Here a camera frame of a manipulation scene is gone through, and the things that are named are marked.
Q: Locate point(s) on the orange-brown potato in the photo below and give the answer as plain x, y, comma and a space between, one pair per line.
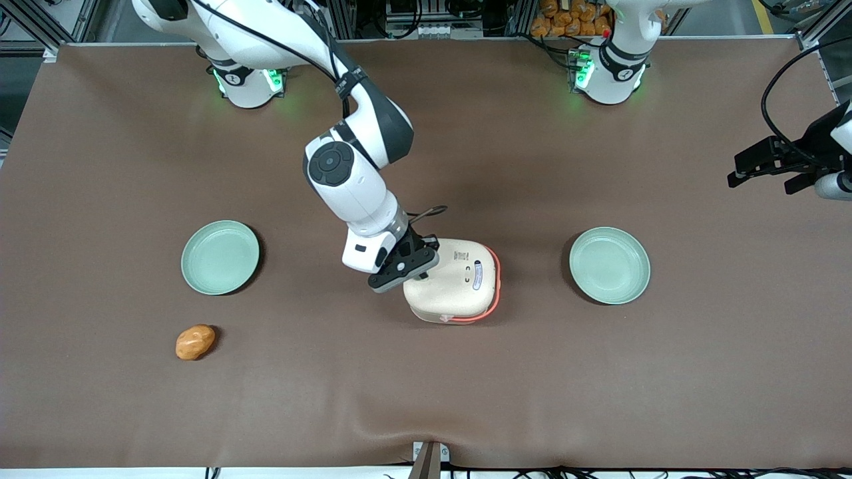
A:
195, 342

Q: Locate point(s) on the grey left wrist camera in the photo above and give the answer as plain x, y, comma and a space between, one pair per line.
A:
835, 186

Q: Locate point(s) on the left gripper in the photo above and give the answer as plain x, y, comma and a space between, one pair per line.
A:
811, 141

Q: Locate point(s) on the brown table cloth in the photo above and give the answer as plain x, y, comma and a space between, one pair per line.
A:
426, 386

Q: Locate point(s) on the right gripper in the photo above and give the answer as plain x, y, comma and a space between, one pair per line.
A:
411, 239

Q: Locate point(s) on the metal table clamp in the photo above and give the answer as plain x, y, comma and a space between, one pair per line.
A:
429, 456

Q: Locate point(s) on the aluminium frame strut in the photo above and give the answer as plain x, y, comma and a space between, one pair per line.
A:
819, 23
40, 20

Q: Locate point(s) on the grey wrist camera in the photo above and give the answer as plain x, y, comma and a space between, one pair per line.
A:
835, 186
383, 286

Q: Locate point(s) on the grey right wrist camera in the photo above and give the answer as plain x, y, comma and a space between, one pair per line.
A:
383, 286

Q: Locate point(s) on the grey equipment box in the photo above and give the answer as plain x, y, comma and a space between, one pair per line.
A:
432, 16

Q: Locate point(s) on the bag of orange breads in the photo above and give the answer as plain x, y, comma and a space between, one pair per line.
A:
566, 20

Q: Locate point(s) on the pale green round plate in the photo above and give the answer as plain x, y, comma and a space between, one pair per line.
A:
220, 257
609, 265

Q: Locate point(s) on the cream rice cooker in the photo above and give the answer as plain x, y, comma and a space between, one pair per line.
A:
459, 286

